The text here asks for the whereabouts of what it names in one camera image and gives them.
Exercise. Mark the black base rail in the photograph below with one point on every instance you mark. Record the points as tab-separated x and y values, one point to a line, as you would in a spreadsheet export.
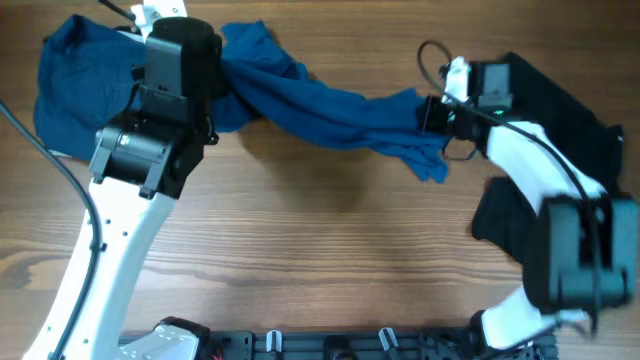
384	344

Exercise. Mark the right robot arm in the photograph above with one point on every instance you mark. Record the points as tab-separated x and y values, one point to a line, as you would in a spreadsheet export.
556	208

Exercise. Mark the black shirt with logo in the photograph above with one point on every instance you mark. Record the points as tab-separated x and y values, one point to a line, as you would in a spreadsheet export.
504	217

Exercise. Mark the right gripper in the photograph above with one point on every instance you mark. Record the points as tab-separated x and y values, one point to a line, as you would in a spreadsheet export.
431	114

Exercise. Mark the folded blue shirt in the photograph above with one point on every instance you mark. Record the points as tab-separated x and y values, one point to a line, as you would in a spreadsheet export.
84	79

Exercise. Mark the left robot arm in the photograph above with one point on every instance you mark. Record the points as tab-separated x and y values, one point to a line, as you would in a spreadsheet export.
142	159

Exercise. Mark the blue polo shirt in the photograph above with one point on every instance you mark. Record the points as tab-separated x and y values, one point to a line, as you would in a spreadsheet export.
265	81

